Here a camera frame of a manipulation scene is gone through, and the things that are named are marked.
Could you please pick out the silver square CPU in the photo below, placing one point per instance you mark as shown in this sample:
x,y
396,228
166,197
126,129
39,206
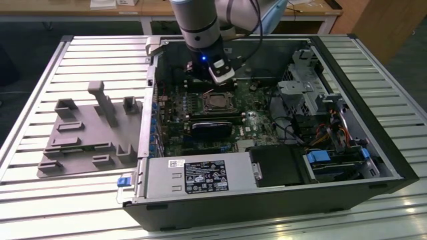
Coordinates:
x,y
218,101

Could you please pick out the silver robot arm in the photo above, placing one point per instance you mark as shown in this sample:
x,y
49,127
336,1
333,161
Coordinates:
x,y
197,25

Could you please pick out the black RAM slot bank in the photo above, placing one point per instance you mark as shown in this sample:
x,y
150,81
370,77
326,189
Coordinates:
x,y
197,86
217,116

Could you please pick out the black graphics card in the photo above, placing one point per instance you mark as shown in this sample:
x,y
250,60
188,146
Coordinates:
x,y
210,130

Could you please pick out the green motherboard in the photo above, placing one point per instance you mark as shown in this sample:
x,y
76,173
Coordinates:
x,y
261,120

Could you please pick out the perforated metal drive cage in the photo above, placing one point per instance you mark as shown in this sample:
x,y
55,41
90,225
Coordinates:
x,y
301,100

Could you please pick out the small silver heatsink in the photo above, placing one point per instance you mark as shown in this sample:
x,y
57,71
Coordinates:
x,y
246,145

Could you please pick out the white cardboard box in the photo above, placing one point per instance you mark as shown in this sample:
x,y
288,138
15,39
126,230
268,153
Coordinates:
x,y
104,4

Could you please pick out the grey plastic parts rack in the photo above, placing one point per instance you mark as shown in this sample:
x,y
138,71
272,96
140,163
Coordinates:
x,y
88,130

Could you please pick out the black drive box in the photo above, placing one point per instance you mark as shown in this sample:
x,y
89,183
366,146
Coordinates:
x,y
277,165

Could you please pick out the grey power supply unit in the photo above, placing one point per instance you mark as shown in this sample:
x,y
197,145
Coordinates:
x,y
168,180

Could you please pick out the blue disk carrier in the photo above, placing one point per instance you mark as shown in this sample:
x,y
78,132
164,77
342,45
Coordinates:
x,y
317,157

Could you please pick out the blue case latch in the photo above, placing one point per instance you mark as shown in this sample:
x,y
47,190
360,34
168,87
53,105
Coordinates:
x,y
125,181

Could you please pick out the wooden cabinet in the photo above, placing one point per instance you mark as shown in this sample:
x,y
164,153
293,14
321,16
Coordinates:
x,y
384,25

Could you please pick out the black open PC case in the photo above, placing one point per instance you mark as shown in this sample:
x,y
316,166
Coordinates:
x,y
234,212

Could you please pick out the small blue bay clip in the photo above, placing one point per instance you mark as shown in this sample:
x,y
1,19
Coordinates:
x,y
365,154

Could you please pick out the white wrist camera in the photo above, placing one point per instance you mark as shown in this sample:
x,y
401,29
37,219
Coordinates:
x,y
222,72

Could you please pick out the wooden desk white frame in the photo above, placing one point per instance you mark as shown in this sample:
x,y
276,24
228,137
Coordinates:
x,y
67,12

